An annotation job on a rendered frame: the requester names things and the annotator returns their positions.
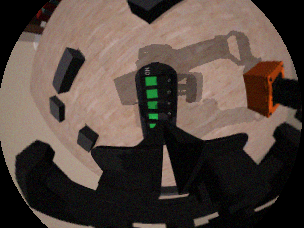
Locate dark grey controller unit with label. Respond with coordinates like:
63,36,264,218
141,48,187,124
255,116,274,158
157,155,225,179
135,62,179,138

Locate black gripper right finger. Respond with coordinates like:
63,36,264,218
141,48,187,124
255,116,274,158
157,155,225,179
161,121,249,195

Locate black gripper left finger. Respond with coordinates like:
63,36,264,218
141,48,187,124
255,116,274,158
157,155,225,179
91,121,164,197

